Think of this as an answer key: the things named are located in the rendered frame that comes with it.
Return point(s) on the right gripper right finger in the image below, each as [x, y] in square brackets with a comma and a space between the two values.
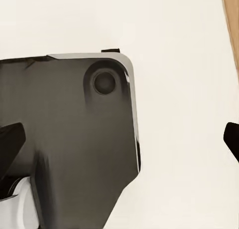
[231, 138]

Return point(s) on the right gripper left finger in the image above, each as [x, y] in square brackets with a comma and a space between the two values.
[12, 138]

